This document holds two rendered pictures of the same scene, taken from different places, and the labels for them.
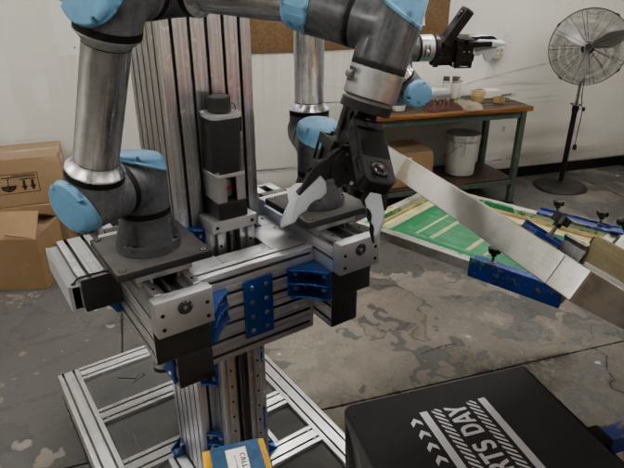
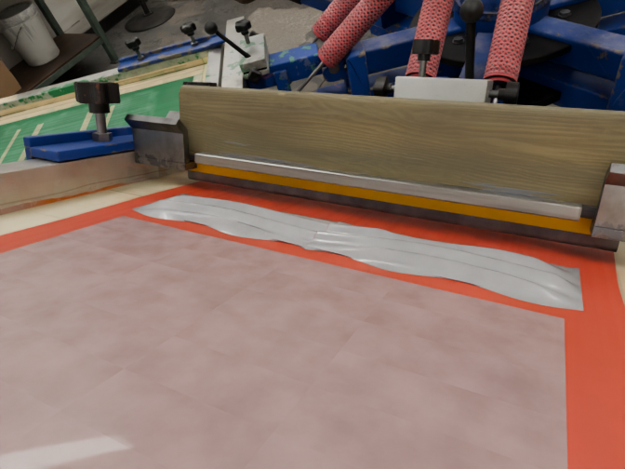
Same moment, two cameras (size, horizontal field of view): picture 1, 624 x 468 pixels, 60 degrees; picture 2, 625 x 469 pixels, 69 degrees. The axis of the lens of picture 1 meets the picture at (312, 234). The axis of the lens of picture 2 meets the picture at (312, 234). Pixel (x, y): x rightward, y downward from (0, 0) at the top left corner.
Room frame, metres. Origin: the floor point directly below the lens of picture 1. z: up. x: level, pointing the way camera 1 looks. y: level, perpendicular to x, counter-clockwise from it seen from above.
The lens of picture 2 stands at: (0.70, -0.46, 1.52)
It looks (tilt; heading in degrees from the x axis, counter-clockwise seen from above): 47 degrees down; 326
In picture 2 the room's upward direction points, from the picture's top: 18 degrees counter-clockwise
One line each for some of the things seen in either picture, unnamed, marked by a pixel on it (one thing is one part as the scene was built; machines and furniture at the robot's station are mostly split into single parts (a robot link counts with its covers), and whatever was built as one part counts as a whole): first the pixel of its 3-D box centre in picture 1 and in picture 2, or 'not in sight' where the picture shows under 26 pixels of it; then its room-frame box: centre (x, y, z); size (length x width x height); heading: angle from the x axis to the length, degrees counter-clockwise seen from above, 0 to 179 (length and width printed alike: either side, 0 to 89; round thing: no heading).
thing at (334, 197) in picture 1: (318, 185); not in sight; (1.46, -0.02, 1.31); 0.15 x 0.15 x 0.10
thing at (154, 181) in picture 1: (137, 179); not in sight; (1.17, 0.39, 1.42); 0.13 x 0.12 x 0.14; 152
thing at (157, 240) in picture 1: (147, 225); not in sight; (1.17, 0.39, 1.31); 0.15 x 0.15 x 0.10
